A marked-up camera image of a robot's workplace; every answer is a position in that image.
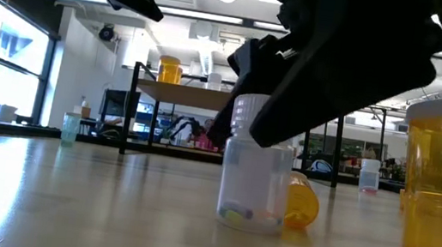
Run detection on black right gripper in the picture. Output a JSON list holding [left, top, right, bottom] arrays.
[[205, 0, 442, 175]]

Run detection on pale teal bottle pink pills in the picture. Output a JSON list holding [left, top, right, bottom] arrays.
[[356, 157, 383, 196]]

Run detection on small orange bottle white cap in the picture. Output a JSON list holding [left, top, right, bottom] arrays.
[[282, 171, 325, 233]]

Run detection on teal bottle white cap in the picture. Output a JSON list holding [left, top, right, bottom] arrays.
[[58, 111, 82, 150]]

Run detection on white blue ball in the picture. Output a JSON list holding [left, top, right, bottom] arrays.
[[309, 157, 335, 175]]

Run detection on black background monitor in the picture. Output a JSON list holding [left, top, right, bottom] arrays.
[[100, 87, 142, 120]]

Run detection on person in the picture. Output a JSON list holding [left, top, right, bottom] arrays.
[[189, 116, 222, 154]]

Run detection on brown cardboard box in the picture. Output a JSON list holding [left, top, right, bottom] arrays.
[[72, 105, 93, 120]]

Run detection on large window black frames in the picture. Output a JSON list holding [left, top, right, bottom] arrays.
[[0, 0, 64, 130]]

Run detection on white background box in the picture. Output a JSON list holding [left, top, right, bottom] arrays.
[[0, 103, 20, 125]]

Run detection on black round wall device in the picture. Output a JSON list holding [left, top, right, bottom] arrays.
[[97, 22, 117, 44]]

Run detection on black overhead frame bar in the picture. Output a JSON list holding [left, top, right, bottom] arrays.
[[47, 0, 291, 34]]

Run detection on wooden shelf black metal frame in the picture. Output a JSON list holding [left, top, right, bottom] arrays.
[[118, 60, 351, 189]]

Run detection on black background rack frame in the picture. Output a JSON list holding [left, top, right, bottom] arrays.
[[358, 104, 409, 186]]

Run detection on black aluminium table frame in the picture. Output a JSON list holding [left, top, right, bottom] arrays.
[[0, 120, 400, 195]]

